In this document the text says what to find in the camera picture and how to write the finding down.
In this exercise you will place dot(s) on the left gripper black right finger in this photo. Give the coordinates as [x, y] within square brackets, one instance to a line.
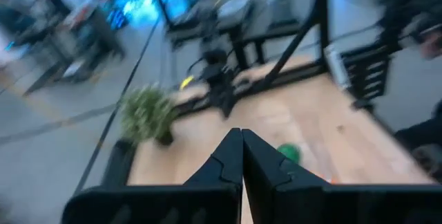
[293, 203]

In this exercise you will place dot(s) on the silver metal bracket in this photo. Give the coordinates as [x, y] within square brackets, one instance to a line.
[336, 66]

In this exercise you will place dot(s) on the green toy vegetable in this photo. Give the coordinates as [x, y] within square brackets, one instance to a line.
[290, 152]

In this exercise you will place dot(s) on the cluttered office desk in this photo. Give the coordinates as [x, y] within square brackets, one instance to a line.
[69, 44]

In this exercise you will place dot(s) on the black metal rig frame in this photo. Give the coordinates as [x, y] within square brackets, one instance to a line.
[322, 16]

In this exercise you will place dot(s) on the black slotted panel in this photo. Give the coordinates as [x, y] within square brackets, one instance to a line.
[366, 72]

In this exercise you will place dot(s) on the orange toy vegetable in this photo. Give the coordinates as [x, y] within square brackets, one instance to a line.
[329, 180]

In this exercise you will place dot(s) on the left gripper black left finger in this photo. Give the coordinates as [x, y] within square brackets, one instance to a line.
[207, 203]

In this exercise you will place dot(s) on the small green potted plant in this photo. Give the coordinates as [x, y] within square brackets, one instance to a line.
[146, 113]

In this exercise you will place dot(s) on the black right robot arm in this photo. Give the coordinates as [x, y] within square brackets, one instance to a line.
[221, 68]

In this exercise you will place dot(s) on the person's hand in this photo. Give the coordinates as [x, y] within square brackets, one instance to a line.
[431, 44]

